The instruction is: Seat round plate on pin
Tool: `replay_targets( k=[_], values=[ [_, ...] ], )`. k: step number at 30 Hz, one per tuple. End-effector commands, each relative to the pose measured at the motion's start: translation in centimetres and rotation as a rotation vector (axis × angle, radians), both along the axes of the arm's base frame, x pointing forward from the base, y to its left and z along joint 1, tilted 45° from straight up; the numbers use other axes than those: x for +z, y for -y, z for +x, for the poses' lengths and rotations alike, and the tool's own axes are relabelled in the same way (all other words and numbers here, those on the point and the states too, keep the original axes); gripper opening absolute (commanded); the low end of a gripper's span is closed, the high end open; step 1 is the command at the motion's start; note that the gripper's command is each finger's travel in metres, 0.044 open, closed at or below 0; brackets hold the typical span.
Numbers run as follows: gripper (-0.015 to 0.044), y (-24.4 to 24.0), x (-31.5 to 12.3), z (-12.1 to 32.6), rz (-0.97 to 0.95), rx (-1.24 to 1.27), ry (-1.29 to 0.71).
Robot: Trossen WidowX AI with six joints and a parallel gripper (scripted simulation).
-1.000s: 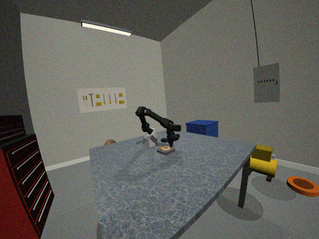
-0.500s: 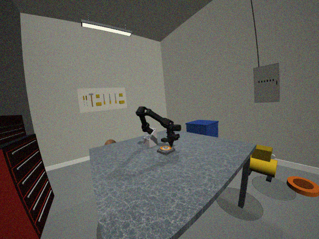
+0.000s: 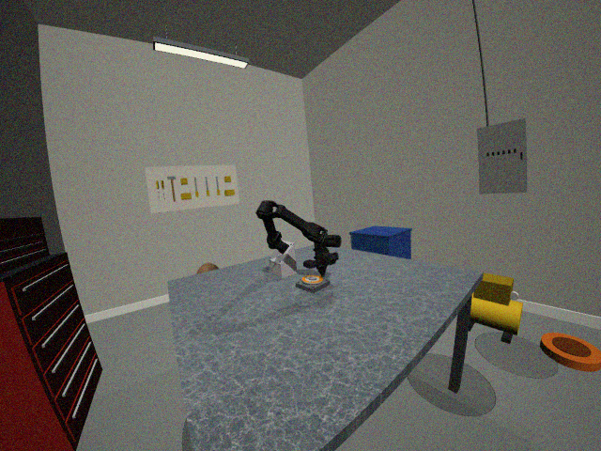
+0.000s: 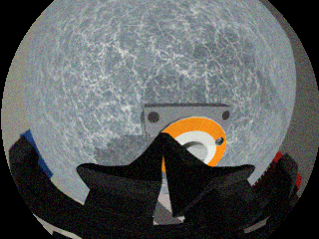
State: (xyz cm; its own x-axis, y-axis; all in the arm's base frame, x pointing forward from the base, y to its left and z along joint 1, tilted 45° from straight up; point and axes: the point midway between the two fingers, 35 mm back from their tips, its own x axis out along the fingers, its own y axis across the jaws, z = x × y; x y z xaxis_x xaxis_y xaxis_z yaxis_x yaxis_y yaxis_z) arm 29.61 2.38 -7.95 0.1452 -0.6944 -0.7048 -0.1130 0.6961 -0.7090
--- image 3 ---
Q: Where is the orange round plate with white inner ring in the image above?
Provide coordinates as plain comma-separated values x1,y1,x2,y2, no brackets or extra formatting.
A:
301,274,323,284

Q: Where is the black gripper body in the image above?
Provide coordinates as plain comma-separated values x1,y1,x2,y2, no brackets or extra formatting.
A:
303,247,328,269

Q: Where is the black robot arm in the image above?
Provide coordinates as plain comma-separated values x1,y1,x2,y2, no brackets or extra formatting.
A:
255,200,342,266

